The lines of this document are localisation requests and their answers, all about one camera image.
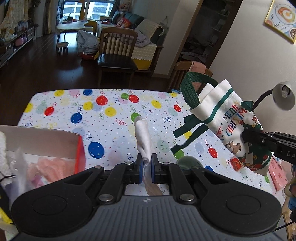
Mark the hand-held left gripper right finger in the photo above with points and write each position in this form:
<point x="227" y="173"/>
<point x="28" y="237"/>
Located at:
<point x="153" y="171"/>

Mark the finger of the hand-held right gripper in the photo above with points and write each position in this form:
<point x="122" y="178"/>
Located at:
<point x="256" y="136"/>

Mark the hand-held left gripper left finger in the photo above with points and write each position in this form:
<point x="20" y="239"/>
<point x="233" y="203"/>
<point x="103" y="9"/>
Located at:
<point x="140" y="171"/>

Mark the white sock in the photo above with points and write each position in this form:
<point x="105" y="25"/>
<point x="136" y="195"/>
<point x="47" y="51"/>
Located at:
<point x="143" y="136"/>

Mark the white green christmas tote bag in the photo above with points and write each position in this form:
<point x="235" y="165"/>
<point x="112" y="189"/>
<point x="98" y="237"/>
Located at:
<point x="222" y="109"/>

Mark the red white cardboard box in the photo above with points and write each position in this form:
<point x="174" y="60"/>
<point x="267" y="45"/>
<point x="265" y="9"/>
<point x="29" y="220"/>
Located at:
<point x="34" y="141"/>

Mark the clear plastic bag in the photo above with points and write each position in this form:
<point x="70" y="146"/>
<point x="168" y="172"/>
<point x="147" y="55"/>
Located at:
<point x="20" y="171"/>

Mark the white fuzzy cloth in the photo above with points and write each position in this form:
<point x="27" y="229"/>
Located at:
<point x="4" y="153"/>

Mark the person's right hand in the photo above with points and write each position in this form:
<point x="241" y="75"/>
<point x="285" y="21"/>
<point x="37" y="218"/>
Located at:
<point x="291" y="201"/>

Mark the pink printed plastic bag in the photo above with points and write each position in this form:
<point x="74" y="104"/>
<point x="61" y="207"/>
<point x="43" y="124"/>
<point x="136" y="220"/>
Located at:
<point x="276" y="176"/>

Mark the white desk lamp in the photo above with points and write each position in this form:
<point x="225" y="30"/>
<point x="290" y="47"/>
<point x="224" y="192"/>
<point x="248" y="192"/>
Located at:
<point x="283" y="95"/>

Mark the balloon print tablecloth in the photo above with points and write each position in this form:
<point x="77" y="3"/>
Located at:
<point x="92" y="111"/>

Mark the pink fuzzy cloth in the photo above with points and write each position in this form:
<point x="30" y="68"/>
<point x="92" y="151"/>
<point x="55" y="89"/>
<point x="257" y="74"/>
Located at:
<point x="53" y="166"/>

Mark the pink towel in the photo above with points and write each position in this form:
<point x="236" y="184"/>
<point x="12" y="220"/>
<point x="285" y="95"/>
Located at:
<point x="196" y="66"/>

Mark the wooden chair dark seat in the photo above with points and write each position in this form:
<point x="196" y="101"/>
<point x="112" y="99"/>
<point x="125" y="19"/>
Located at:
<point x="115" y="60"/>

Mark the sofa with lace cover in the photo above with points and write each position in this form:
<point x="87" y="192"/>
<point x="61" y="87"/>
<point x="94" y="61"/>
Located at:
<point x="143" y="49"/>

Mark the gold framed food poster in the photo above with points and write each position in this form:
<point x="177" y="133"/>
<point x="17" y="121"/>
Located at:
<point x="284" y="16"/>

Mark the grey cloth bundle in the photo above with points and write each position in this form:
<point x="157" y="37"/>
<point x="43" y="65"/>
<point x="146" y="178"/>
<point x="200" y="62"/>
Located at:
<point x="86" y="41"/>

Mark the cream blanket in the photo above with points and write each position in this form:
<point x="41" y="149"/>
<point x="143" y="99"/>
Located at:
<point x="148" y="27"/>

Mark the small wooden stool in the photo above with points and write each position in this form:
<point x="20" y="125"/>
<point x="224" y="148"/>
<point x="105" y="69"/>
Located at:
<point x="62" y="45"/>

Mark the red cushion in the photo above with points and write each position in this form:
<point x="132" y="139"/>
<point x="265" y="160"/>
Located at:
<point x="123" y="23"/>

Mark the small yellow chair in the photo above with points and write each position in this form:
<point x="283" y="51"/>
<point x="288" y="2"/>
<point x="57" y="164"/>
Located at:
<point x="91" y="25"/>

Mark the wooden coffee table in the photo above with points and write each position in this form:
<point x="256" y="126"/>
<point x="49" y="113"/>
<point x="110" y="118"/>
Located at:
<point x="69" y="26"/>

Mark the plush doll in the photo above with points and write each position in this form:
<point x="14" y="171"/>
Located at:
<point x="124" y="5"/>

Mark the large window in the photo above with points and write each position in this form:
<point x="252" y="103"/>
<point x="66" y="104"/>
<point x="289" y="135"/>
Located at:
<point x="101" y="8"/>

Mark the wooden giraffe figure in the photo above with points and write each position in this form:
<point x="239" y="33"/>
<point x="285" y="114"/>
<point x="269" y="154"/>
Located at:
<point x="82" y="9"/>

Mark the pink round object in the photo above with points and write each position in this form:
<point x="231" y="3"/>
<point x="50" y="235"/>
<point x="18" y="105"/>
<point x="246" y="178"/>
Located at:
<point x="19" y="41"/>

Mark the grey yellow curtain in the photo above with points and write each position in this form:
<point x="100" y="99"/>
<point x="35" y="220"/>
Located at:
<point x="51" y="16"/>

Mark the low tv cabinet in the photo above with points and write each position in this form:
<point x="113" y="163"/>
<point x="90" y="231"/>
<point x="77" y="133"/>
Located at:
<point x="20" y="37"/>

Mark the floral cloth cover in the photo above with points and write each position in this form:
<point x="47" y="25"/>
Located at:
<point x="11" y="14"/>

